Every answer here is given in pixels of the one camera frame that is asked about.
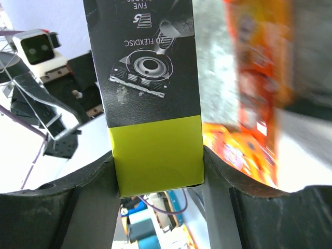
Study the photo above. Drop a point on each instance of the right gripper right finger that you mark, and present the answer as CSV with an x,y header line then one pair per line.
x,y
243,213

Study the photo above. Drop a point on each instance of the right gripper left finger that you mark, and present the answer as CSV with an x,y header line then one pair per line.
x,y
76,211

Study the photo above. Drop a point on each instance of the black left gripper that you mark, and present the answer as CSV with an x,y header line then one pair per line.
x,y
61,106

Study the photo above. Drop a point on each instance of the black green razor box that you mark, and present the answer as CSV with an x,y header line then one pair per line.
x,y
145,60

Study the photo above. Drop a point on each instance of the orange razor pack middle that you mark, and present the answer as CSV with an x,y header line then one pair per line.
x,y
241,151

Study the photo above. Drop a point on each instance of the orange razor pack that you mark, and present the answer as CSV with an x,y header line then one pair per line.
x,y
262,35
241,151

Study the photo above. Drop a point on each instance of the orange razor pack upper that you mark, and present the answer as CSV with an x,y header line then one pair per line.
x,y
262,35

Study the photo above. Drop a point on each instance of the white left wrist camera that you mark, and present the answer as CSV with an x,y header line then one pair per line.
x,y
38,50

